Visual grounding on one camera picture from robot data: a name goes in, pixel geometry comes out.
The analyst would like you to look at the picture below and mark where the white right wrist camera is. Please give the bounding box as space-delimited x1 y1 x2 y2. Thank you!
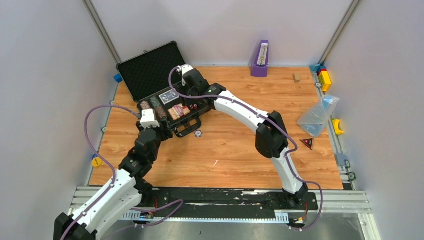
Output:
176 64 194 76

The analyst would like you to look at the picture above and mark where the yellow curved toy piece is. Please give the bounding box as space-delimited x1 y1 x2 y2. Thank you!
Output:
332 118 344 136

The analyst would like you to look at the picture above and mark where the purple metronome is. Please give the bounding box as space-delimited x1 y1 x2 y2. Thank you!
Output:
250 40 269 78

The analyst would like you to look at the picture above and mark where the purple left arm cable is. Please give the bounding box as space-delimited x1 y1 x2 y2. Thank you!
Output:
59 104 184 240

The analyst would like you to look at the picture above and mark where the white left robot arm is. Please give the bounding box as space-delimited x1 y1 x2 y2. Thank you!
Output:
53 116 173 240

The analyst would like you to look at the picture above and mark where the black poker set case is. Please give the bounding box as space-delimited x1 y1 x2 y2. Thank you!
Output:
116 41 210 138

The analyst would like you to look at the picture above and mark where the small wooden block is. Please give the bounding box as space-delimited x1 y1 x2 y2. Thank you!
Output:
292 73 301 83

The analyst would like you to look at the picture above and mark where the yellow big blind button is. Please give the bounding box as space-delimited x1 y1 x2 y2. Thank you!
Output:
91 156 103 168

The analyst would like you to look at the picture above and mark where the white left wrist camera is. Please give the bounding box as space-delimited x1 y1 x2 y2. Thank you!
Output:
139 108 160 129

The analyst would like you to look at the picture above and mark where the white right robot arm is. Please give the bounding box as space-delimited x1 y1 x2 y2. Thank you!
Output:
176 64 309 209

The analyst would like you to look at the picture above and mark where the blue playing card deck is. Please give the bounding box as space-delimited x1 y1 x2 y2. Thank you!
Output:
159 89 180 105

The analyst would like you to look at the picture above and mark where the yellow toy block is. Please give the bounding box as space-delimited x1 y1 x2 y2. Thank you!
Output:
318 70 332 92

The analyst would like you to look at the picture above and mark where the clear bubble wrap bag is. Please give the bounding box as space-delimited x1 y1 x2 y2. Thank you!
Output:
296 95 340 138

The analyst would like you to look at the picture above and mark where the red black triangle sign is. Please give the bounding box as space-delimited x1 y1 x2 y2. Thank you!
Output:
300 137 314 151

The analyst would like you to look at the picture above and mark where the brown purple chip stack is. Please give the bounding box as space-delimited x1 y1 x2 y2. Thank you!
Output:
150 96 167 119

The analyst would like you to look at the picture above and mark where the clear round dealer button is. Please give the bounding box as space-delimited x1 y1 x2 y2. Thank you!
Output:
173 103 190 117

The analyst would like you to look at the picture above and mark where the red playing card box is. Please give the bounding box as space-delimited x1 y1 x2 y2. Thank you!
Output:
168 105 191 121

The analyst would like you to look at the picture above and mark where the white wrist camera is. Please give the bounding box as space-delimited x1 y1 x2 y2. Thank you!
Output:
139 108 160 129
176 64 194 76

